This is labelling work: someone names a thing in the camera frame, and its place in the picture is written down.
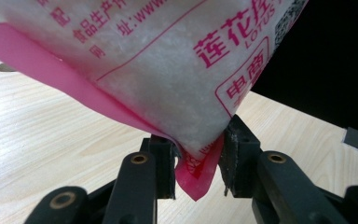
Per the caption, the pink and white powder bag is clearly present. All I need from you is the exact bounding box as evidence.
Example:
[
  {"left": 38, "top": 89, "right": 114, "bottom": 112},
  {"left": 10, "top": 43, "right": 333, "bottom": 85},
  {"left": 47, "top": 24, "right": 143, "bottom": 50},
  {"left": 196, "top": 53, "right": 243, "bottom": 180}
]
[{"left": 0, "top": 0, "right": 310, "bottom": 203}]

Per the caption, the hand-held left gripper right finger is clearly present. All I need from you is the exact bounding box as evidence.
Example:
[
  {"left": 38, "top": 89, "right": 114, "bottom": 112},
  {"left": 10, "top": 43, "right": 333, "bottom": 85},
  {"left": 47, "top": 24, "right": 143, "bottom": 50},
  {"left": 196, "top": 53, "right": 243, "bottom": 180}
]
[{"left": 218, "top": 114, "right": 351, "bottom": 224}]

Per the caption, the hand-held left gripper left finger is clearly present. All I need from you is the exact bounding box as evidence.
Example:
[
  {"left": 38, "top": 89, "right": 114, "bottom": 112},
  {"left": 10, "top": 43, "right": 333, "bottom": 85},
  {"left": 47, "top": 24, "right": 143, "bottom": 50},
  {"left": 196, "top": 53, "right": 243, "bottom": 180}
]
[{"left": 102, "top": 133, "right": 179, "bottom": 224}]

